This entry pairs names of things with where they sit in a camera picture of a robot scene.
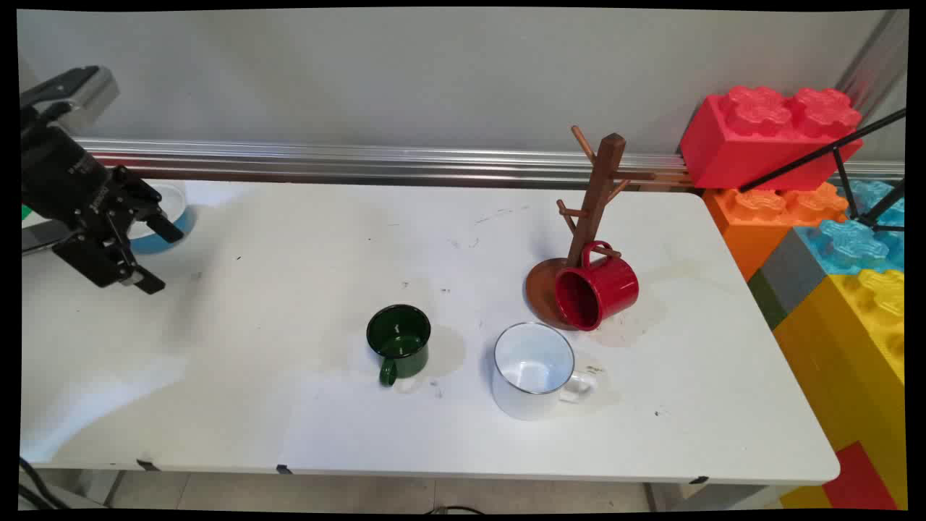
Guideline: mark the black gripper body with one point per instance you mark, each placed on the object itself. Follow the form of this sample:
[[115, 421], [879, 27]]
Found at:
[[61, 174]]

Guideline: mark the grey smartphone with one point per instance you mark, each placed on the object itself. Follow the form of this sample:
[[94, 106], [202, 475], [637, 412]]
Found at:
[[36, 237]]

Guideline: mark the red enamel mug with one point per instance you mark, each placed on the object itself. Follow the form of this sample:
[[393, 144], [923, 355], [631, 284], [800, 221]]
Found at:
[[604, 289]]

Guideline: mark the grey table leg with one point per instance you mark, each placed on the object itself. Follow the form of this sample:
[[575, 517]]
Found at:
[[723, 498], [114, 492]]

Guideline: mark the aluminium frame post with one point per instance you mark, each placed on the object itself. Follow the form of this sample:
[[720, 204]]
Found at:
[[872, 58]]

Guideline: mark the dark green enamel mug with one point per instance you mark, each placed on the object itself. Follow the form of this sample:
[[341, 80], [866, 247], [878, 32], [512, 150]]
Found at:
[[399, 344]]

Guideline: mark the black tripod legs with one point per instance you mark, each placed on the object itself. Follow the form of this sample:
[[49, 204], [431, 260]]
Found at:
[[839, 155]]

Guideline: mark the grey toy block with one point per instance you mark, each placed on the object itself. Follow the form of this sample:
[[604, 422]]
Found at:
[[792, 275]]

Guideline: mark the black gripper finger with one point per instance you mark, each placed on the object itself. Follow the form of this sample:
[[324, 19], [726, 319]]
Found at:
[[94, 257], [137, 195]]

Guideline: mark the white and blue bowl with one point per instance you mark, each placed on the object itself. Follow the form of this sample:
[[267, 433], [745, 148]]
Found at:
[[179, 217]]

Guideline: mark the light blue toy block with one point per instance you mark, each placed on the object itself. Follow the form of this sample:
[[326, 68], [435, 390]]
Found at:
[[846, 242]]

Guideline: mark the yellow toy block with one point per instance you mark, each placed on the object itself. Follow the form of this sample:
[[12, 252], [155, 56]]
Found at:
[[846, 347]]

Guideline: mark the orange toy block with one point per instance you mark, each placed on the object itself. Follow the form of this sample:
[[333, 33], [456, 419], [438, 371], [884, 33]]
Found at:
[[752, 224]]

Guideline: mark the aluminium frame rail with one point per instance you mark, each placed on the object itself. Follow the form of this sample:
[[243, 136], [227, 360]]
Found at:
[[362, 163]]

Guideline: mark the brown wooden mug tree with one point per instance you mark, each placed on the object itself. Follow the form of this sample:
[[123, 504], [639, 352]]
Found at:
[[600, 188]]

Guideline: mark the large red toy block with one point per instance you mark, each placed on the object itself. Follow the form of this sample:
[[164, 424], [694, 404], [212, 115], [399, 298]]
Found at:
[[752, 145]]

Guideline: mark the white enamel mug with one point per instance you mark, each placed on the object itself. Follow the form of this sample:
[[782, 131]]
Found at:
[[532, 369]]

